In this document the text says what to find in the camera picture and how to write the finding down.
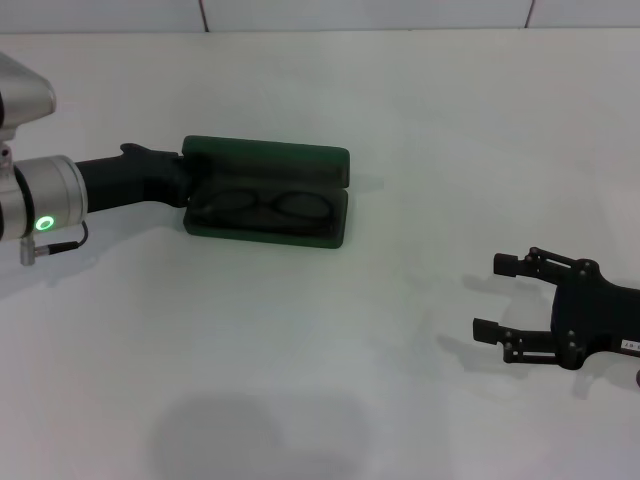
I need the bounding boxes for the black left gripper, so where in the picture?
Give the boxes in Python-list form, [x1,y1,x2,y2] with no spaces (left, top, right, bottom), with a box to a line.
[74,142,194,214]

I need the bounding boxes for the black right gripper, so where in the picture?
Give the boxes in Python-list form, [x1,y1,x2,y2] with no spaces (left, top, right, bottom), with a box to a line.
[472,245,640,373]

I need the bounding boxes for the green glasses case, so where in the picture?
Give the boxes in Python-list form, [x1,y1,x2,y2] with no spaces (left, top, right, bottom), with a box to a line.
[180,134,351,251]

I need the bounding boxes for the black glasses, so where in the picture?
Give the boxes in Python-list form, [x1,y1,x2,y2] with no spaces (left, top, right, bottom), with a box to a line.
[197,189,335,234]

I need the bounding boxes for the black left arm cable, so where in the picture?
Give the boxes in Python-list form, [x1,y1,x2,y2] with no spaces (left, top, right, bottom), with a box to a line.
[19,222,90,267]

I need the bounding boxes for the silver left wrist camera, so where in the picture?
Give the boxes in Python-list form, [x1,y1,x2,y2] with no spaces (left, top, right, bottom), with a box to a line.
[0,52,57,170]

